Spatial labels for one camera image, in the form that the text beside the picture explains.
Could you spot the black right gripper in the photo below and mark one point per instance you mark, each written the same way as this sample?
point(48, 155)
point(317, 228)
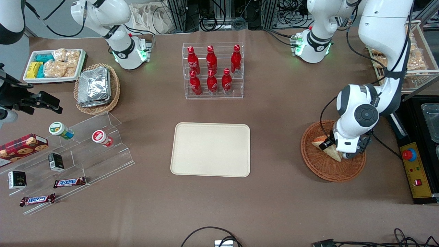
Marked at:
point(13, 97)

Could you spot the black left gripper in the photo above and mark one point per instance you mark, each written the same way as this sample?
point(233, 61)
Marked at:
point(330, 141)

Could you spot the triangular sandwich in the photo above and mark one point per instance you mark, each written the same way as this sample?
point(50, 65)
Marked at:
point(333, 153)

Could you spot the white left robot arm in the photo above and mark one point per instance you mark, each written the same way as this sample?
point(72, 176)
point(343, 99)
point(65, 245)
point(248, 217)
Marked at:
point(384, 27)

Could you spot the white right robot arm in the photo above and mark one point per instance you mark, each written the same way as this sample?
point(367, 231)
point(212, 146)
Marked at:
point(109, 17)

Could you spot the white rectangular snack tray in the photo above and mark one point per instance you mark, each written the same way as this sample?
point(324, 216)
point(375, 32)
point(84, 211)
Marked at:
point(51, 80)

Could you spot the brown round wicker basket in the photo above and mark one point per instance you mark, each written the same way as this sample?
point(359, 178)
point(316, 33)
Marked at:
point(329, 171)

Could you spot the light tan wicker basket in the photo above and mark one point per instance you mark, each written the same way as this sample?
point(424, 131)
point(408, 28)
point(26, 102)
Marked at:
point(115, 89)

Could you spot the cream plastic tray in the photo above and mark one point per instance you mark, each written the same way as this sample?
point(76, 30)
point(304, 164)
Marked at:
point(211, 150)

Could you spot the teal snack packet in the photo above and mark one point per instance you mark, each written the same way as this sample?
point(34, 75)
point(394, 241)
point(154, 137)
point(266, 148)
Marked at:
point(44, 58)
point(41, 72)

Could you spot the green lid yogurt cup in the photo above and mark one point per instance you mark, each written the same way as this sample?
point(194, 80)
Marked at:
point(60, 130)

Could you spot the clear bag of crackers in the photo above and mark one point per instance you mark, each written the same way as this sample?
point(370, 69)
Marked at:
point(55, 69)
point(72, 58)
point(59, 55)
point(71, 72)

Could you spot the yellow snack packet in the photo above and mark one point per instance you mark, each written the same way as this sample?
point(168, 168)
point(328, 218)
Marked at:
point(33, 70)

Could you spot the silver foil packet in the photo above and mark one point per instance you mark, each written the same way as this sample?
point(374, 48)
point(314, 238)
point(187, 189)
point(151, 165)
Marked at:
point(94, 82)
point(94, 102)

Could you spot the red plaid cookie box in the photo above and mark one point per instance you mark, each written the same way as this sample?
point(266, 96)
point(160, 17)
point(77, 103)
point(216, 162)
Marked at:
point(22, 147)

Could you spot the small black box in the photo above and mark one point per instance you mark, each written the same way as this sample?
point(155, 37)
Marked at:
point(17, 179)
point(56, 162)

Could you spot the red lid yogurt cup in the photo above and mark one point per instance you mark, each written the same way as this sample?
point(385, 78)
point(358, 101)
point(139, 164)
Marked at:
point(101, 138)

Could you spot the clear acrylic step stand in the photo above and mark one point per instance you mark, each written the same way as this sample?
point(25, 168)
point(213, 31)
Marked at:
point(92, 164)

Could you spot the Snickers chocolate bar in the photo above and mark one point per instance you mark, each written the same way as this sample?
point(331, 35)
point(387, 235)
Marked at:
point(69, 182)
point(37, 199)

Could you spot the black machine base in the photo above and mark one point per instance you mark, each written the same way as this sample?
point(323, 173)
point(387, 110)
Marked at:
point(411, 120)

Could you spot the yellow emergency stop box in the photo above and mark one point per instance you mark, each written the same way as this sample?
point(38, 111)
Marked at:
point(418, 171)

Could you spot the clear bag of fried snacks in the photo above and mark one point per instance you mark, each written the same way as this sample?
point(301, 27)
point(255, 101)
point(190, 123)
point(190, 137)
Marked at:
point(416, 61)
point(376, 52)
point(414, 43)
point(380, 61)

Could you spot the steel pan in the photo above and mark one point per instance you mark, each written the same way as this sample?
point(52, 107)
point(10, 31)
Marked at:
point(431, 123)

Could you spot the clear acrylic bottle rack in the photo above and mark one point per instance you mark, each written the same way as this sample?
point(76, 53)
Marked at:
point(219, 96)

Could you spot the red cola bottle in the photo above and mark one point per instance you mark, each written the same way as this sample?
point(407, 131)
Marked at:
point(211, 60)
point(196, 85)
point(236, 60)
point(192, 61)
point(226, 82)
point(212, 84)

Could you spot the white cloth bag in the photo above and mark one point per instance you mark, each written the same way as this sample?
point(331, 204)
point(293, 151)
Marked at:
point(151, 17)

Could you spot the small silver device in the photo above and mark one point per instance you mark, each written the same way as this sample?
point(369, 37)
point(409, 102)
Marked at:
point(223, 244)

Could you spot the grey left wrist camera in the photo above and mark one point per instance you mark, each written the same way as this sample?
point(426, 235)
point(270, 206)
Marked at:
point(349, 156)

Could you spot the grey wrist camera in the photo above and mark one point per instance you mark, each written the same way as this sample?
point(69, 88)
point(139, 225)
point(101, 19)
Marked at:
point(349, 156)
point(7, 118)

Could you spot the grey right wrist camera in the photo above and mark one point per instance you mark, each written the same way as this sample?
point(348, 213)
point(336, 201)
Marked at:
point(7, 118)

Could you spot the aluminium frame rack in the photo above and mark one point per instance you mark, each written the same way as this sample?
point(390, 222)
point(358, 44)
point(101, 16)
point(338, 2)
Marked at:
point(181, 13)

